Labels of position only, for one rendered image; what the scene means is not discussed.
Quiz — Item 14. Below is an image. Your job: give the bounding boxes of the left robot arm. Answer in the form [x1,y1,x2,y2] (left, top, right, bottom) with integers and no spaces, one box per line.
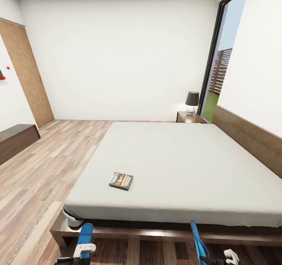
[54,243,96,265]

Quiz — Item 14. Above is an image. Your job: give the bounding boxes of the sandal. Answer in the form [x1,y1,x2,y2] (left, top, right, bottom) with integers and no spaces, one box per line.
[190,220,209,265]
[77,223,93,258]

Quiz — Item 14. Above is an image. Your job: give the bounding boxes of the hardback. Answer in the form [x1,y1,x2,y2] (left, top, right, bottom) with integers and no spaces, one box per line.
[109,172,133,189]

